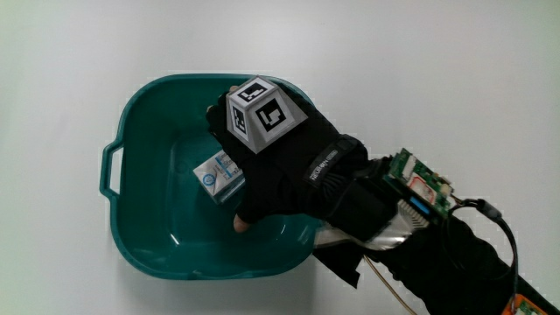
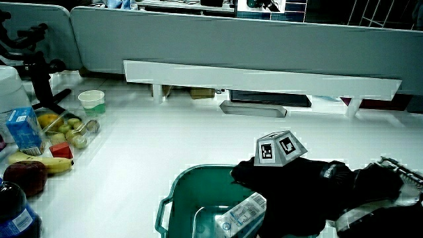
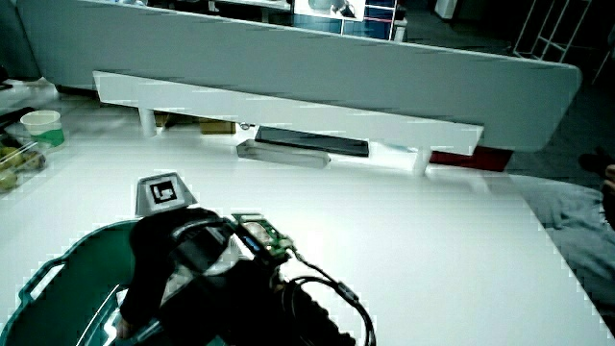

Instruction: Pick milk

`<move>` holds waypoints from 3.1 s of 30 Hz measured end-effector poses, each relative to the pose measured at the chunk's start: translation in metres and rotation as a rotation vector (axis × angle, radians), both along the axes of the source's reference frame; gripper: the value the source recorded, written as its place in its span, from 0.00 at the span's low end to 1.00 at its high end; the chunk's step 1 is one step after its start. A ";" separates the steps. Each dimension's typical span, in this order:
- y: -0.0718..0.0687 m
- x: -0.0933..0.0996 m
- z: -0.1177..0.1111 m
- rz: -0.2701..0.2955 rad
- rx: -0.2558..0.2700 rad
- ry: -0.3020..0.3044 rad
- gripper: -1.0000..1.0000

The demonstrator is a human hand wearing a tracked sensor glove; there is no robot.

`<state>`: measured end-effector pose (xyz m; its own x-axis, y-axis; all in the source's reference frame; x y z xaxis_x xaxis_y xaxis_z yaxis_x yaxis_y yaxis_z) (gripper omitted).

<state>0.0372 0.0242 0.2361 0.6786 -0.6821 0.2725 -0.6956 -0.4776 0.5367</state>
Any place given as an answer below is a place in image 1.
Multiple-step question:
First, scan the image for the orange circuit board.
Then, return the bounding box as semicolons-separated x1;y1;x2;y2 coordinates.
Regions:
501;293;550;315

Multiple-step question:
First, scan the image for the teal plastic basin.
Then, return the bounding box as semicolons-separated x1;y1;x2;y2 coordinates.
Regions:
99;73;328;281

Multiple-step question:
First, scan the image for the green circuit board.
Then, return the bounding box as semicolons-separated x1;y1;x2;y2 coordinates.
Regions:
383;147;456;225

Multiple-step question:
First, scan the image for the thin tan wire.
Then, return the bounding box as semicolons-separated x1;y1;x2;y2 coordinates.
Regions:
362;255;419;315

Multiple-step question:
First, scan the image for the person's right hand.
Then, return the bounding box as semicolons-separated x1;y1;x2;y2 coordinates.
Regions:
206;75;369;234

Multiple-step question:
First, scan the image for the black cable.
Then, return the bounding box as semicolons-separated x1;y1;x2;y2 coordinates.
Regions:
440;198;520;304

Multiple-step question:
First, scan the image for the person's right forearm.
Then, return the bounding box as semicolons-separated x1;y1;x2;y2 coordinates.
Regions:
312;148;560;315

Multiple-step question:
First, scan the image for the white milk carton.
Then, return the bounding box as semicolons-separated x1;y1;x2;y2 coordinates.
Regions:
192;150;246;206

